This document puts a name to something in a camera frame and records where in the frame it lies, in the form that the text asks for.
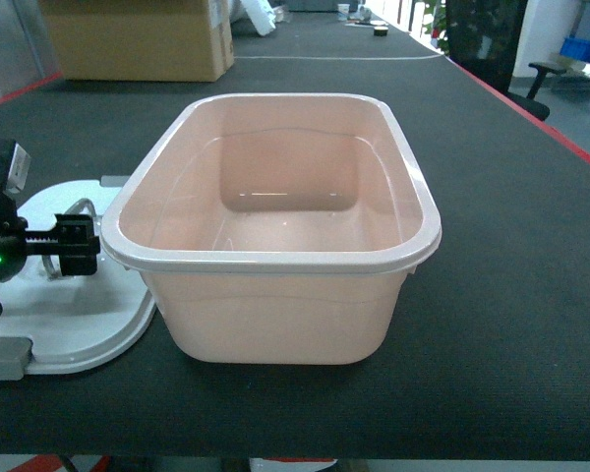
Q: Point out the white box lid with handle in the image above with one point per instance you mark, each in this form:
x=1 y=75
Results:
x=69 y=324

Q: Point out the black mesh chair right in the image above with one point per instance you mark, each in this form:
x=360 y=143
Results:
x=483 y=38

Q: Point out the black table mat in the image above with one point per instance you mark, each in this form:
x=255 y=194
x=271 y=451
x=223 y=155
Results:
x=488 y=352

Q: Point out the black tape roll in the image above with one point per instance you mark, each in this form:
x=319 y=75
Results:
x=380 y=31

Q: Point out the pink plastic storage box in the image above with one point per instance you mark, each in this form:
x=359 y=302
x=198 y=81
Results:
x=276 y=228

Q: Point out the small blue bin right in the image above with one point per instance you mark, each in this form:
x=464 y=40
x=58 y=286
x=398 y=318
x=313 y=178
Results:
x=576 y=48

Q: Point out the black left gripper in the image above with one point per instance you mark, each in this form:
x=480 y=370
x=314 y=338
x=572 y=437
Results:
x=69 y=248

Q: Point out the large cardboard box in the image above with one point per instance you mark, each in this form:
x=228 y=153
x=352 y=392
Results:
x=143 y=41

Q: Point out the green potted plant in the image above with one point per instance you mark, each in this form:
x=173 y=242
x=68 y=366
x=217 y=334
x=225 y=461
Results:
x=434 y=19

